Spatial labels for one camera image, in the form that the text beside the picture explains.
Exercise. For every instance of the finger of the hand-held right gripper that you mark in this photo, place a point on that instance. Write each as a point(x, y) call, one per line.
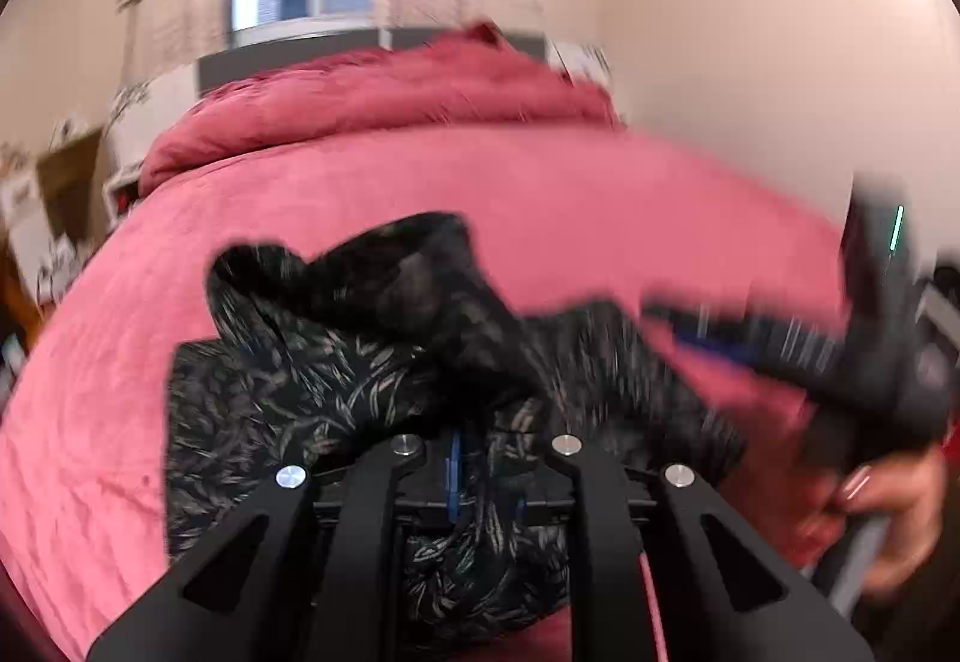
point(750, 339)

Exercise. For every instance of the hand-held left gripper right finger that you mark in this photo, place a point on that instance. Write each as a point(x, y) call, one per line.
point(600, 534)

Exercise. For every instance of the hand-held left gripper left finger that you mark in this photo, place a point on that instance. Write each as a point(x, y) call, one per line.
point(367, 527)

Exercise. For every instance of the dark leaf-print pants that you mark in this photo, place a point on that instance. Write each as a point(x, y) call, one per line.
point(337, 369)

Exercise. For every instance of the person's right hand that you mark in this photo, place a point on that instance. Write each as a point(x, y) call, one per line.
point(900, 504)

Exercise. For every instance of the pink bed blanket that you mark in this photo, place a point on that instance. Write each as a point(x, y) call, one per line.
point(525, 182)

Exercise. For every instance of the red duvet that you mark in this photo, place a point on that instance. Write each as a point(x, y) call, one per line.
point(375, 99)

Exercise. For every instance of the white drawer cabinet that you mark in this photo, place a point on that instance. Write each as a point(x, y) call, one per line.
point(21, 219)

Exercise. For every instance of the grey headboard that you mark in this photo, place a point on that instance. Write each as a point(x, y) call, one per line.
point(225, 69)

